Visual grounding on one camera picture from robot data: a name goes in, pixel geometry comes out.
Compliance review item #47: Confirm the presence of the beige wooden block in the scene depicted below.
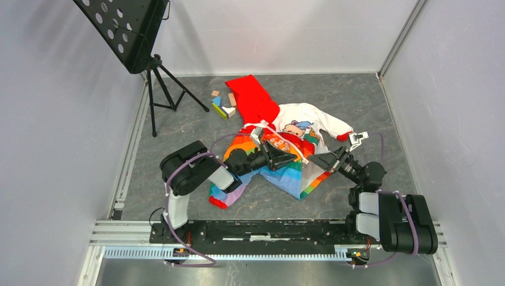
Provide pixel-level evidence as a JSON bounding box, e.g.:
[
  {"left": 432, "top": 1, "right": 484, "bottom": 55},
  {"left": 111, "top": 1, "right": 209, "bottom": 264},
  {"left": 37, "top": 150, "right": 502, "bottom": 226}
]
[{"left": 222, "top": 107, "right": 236, "bottom": 119}]

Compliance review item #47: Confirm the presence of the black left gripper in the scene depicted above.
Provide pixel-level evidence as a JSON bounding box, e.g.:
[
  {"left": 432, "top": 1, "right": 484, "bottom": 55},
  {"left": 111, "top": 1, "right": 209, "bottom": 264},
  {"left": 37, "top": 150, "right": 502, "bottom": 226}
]
[{"left": 237, "top": 139, "right": 298, "bottom": 176}]

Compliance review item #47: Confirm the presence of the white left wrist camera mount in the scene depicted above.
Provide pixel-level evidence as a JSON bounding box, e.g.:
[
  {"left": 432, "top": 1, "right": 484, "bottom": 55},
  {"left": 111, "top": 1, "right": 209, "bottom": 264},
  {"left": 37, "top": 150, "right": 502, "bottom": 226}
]
[{"left": 250, "top": 127, "right": 264, "bottom": 147}]

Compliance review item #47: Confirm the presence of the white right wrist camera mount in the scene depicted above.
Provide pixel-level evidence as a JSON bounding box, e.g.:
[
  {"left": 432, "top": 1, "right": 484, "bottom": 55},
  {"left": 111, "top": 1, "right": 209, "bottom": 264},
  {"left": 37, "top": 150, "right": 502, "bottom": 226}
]
[{"left": 348, "top": 131, "right": 369, "bottom": 152}]

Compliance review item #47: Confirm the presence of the aluminium frame rail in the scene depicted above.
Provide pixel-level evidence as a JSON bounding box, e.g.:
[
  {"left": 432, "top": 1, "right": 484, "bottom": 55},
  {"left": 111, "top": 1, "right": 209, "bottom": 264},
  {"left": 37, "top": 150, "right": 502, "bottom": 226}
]
[{"left": 89, "top": 220, "right": 447, "bottom": 262}]

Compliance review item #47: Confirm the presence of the green yellow wooden block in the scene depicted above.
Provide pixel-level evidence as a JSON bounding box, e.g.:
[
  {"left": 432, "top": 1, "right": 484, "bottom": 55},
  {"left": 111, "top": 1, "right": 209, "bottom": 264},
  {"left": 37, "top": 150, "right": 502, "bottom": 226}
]
[{"left": 212, "top": 103, "right": 229, "bottom": 120}]

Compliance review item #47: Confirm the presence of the black perforated music stand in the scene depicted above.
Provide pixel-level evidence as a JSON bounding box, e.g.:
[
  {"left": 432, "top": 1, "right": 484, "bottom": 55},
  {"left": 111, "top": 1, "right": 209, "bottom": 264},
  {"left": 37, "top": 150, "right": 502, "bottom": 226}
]
[{"left": 74, "top": 0, "right": 210, "bottom": 137}]

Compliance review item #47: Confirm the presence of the blue wooden block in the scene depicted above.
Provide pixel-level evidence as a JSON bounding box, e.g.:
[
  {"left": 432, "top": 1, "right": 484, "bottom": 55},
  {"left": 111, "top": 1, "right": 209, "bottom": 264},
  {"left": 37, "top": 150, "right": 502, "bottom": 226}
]
[{"left": 212, "top": 96, "right": 223, "bottom": 107}]

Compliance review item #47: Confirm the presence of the long wooden block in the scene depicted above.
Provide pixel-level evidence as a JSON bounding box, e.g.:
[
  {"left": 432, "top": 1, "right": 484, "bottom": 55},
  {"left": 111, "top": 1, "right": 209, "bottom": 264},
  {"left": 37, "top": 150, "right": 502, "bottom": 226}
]
[{"left": 228, "top": 93, "right": 237, "bottom": 107}]

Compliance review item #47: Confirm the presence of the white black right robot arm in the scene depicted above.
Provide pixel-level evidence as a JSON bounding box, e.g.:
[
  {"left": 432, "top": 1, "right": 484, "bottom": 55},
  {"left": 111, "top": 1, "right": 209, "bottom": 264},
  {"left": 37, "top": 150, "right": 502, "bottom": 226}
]
[{"left": 308, "top": 147, "right": 439, "bottom": 255}]

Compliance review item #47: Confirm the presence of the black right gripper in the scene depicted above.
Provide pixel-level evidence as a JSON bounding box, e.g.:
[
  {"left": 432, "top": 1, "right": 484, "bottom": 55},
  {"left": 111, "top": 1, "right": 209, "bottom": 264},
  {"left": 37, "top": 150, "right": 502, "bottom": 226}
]
[{"left": 307, "top": 145, "right": 362, "bottom": 186}]

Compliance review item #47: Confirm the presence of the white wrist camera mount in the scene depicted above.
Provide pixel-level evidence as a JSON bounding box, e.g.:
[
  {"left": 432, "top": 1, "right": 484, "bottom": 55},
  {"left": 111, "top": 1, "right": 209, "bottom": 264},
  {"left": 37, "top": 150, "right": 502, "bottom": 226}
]
[
  {"left": 348, "top": 131, "right": 369, "bottom": 152},
  {"left": 250, "top": 127, "right": 264, "bottom": 147}
]

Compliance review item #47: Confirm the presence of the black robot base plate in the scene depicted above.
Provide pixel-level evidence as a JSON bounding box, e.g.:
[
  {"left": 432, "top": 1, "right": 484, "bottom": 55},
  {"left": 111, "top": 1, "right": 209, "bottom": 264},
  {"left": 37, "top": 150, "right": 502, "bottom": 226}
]
[{"left": 175, "top": 219, "right": 378, "bottom": 256}]

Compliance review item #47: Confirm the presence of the rainbow and white kids jacket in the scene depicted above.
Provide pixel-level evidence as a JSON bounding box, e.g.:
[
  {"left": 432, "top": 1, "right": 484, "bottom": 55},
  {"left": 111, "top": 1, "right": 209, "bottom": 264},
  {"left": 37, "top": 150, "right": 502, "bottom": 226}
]
[{"left": 209, "top": 75, "right": 354, "bottom": 209}]

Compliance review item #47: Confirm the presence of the corner aluminium wall profile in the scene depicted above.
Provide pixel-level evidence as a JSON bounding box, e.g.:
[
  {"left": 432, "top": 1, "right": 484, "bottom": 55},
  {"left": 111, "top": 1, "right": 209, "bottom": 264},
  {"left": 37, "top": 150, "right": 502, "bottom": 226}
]
[{"left": 376, "top": 0, "right": 429, "bottom": 82}]

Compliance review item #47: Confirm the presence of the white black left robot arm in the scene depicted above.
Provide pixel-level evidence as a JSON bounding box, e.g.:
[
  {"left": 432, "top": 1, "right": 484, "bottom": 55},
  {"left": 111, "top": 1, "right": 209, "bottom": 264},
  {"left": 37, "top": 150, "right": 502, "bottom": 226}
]
[{"left": 160, "top": 141, "right": 297, "bottom": 243}]

